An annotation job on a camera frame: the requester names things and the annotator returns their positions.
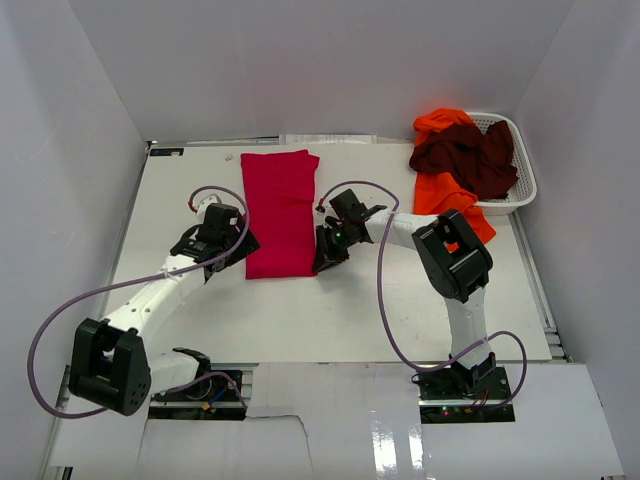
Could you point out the dark maroon t shirt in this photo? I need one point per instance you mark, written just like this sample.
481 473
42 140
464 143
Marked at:
480 162

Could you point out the orange t shirt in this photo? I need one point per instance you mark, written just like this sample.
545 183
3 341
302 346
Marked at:
435 194

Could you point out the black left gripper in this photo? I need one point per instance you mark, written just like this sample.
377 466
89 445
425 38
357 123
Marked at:
249 246

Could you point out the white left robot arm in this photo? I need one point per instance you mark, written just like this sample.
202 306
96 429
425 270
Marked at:
110 365

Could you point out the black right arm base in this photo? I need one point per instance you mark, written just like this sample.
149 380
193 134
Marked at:
444 400

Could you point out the magenta t shirt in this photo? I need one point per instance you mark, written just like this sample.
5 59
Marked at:
280 192

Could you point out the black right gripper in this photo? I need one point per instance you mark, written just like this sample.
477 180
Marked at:
325 255

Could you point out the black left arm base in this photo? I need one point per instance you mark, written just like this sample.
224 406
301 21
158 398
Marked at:
213 399

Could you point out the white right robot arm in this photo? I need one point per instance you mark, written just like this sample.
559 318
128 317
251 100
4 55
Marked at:
455 261

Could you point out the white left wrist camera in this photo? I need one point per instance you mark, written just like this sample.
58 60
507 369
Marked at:
202 202

